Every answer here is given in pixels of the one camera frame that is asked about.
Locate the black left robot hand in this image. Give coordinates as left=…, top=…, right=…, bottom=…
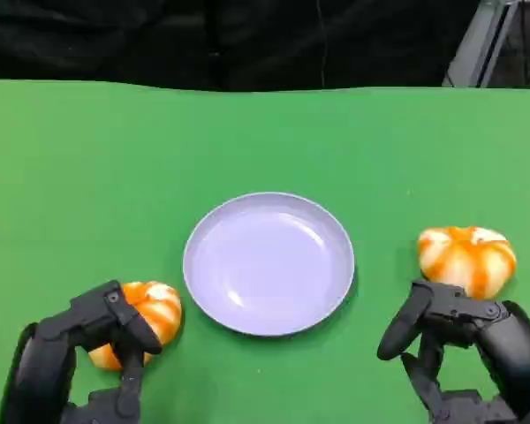
left=0, top=278, right=164, bottom=424

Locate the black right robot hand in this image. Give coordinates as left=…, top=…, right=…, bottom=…
left=376, top=280, right=530, bottom=424

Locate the small orange white bread roll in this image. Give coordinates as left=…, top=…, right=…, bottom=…
left=87, top=280, right=183, bottom=371

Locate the large orange white bread roll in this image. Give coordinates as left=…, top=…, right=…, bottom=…
left=417, top=225, right=518, bottom=301

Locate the lilac plate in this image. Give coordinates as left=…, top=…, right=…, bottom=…
left=182, top=191, right=357, bottom=338

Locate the green table cloth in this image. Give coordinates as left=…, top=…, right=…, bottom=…
left=0, top=79, right=530, bottom=424

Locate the black backdrop curtain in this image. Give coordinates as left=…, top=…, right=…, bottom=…
left=0, top=0, right=482, bottom=93

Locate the grey metal frame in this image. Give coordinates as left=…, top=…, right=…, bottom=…
left=441, top=0, right=530, bottom=88

